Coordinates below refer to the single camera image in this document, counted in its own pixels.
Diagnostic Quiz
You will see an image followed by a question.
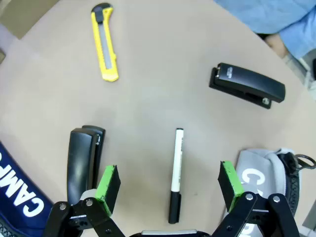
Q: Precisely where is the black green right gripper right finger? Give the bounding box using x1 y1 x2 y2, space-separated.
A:
212 160 301 237

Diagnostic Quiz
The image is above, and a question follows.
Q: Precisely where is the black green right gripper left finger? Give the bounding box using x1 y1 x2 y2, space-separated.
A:
44 164 125 237

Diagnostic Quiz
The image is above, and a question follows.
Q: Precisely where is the grey pencil case white print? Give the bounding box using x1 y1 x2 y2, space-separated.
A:
222 147 316 237

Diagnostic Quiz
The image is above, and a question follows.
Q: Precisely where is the black stapler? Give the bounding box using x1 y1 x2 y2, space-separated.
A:
66 125 106 205
208 62 286 110

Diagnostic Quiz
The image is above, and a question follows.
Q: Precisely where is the white marker black cap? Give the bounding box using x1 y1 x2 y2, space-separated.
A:
168 127 185 224

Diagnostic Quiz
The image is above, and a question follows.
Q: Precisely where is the navy pencil case white print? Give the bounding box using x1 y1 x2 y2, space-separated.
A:
0 141 55 237

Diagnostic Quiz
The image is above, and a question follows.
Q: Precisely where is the yellow utility knife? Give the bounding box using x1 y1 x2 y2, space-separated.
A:
90 2 119 81

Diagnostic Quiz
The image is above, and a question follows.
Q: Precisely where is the cardboard box with lid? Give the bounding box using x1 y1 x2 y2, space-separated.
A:
0 0 60 40

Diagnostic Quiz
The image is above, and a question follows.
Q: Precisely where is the person's left forearm blue sleeve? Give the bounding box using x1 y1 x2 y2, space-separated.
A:
278 9 316 60

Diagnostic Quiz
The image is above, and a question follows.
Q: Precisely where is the person's left hand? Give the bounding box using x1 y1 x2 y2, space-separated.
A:
268 34 287 59

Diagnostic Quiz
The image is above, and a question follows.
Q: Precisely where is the person in blue shirt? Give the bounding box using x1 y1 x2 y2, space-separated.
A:
213 0 316 60

